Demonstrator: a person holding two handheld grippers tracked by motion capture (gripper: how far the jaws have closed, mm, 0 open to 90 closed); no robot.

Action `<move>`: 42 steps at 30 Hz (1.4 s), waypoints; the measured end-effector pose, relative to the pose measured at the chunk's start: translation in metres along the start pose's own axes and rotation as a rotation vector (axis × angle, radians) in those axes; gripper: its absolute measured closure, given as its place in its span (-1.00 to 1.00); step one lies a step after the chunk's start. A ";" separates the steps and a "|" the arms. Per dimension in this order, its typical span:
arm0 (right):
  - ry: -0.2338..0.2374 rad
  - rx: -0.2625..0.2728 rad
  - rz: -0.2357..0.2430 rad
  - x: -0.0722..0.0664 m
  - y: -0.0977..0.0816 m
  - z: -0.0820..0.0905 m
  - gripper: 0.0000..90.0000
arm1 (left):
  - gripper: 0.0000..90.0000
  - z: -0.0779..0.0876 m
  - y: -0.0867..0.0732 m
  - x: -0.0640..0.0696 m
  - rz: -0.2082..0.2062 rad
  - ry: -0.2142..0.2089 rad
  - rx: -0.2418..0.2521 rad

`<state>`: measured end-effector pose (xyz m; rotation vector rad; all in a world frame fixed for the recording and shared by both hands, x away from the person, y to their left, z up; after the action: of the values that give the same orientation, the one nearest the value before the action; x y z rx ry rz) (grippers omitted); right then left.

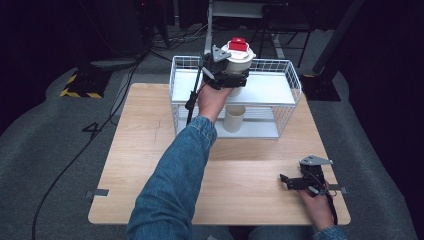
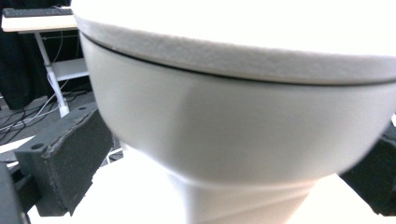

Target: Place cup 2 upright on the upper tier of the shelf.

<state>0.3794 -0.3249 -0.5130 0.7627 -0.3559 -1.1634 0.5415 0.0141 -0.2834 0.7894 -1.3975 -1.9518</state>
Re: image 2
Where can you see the black keyboard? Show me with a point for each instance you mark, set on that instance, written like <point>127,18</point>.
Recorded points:
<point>34,12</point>

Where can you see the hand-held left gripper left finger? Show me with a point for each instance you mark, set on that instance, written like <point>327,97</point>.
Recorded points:
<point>68,155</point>

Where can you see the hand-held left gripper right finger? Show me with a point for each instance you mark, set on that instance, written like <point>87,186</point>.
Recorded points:
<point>379,177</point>

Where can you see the white desk frame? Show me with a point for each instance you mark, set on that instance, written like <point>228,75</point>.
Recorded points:
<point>37,24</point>

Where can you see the white cup with red-tab lid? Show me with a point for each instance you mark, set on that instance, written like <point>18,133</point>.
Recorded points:
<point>236,124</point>

